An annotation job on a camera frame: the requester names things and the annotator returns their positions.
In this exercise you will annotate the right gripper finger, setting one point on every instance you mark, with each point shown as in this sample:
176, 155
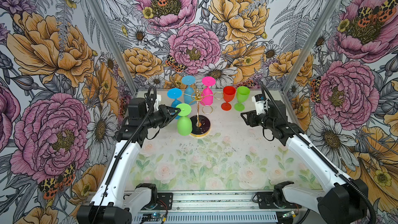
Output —
249, 114
250, 122

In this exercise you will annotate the red wine glass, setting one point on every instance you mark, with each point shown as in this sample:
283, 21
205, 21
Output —
228, 95

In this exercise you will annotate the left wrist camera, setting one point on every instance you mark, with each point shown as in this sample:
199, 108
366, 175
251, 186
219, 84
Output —
157, 102

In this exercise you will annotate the left green circuit board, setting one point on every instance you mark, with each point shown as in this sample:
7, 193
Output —
153, 217

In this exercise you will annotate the back light blue wine glass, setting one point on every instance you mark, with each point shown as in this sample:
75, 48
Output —
189, 81

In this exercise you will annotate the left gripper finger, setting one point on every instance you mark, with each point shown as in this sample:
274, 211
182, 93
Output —
168, 110
168, 119

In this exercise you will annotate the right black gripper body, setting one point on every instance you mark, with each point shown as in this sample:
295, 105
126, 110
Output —
264, 121

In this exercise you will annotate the green circuit board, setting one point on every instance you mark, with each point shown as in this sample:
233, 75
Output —
290, 214
153, 217

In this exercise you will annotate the pink wine glass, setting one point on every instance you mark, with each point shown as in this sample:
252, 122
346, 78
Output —
207, 93

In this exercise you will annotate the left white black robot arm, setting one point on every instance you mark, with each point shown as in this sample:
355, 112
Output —
109, 204

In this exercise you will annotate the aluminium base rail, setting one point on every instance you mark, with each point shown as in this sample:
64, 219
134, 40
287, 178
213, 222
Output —
210, 201

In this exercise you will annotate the gold wire wine glass rack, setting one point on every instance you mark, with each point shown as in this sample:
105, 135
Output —
200, 123

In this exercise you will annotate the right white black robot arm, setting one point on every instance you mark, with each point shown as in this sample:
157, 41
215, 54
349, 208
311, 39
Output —
341, 200

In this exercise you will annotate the left blue wine glass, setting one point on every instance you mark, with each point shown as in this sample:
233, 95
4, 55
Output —
174, 94

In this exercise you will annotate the green wine glass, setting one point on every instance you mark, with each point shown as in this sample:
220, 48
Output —
242, 94
184, 123

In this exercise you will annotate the white vented cable duct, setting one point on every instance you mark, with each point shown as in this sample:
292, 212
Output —
222, 218

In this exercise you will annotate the right green circuit board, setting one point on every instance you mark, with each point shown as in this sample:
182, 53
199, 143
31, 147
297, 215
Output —
290, 214

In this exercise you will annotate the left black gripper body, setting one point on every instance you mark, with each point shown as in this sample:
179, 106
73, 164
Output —
155, 118

